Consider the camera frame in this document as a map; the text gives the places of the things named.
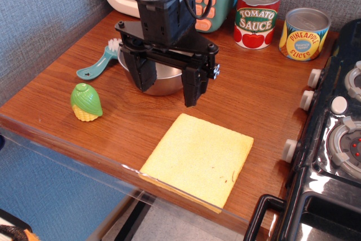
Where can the black toy stove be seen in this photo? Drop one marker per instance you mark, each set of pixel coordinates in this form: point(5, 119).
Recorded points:
point(323, 187)

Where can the pineapple slices can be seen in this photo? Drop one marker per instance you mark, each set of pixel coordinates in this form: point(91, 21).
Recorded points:
point(304, 33)

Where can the silver metal pot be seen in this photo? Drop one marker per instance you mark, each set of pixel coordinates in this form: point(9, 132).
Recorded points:
point(169, 79)

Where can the green yellow toy corn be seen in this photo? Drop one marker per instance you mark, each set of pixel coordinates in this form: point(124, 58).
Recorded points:
point(85, 102)

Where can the teal dish brush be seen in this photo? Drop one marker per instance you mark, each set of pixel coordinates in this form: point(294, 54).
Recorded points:
point(95, 70)

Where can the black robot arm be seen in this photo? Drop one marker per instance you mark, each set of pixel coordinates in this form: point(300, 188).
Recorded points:
point(166, 34)

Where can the tomato sauce can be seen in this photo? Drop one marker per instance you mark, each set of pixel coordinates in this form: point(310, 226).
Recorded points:
point(255, 23)

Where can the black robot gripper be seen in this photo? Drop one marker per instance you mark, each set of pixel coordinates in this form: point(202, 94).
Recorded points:
point(166, 34)

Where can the clear acrylic table guard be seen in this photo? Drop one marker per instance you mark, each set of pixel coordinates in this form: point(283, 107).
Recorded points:
point(63, 199)

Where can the yellow sponge cloth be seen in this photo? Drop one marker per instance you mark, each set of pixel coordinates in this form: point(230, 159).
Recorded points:
point(198, 160)

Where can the orange striped plush toy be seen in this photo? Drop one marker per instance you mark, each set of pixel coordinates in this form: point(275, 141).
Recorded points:
point(17, 234)

